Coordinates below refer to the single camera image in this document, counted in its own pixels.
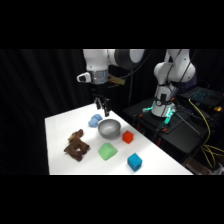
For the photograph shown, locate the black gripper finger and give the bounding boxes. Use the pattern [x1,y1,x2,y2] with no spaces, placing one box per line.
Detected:
[102,97,111,118]
[94,96,103,111]

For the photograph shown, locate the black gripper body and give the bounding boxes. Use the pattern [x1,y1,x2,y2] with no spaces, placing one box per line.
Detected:
[90,82,110,100]

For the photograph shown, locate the brown plush deer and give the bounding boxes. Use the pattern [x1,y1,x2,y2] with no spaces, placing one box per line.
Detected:
[63,128,91,163]

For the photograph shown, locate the grey metal bowl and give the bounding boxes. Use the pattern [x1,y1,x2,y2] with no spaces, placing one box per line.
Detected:
[96,118,122,140]

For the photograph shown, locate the light blue soft toy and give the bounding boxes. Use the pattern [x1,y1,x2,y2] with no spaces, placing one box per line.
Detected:
[87,113,104,129]

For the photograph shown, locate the orange-red cube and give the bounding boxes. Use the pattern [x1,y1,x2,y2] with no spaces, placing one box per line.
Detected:
[121,130,135,145]

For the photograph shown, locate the green foam wedge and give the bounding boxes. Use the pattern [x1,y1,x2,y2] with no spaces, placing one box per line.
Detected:
[97,142,119,162]

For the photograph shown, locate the black curtain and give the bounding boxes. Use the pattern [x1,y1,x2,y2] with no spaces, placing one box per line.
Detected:
[0,49,224,176]

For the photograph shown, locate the blue cube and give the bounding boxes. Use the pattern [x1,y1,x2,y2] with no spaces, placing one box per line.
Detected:
[126,152,144,173]

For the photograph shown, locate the black robot stand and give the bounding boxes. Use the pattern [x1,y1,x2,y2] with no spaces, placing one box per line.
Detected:
[122,96,224,164]

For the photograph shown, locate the black laptop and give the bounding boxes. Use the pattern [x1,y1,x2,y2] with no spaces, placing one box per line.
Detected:
[180,86,224,108]

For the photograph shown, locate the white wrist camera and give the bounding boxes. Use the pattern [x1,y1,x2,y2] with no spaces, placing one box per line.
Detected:
[76,72,92,84]

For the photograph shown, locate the yellow cable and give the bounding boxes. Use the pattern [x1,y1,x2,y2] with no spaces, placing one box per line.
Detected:
[187,98,224,168]

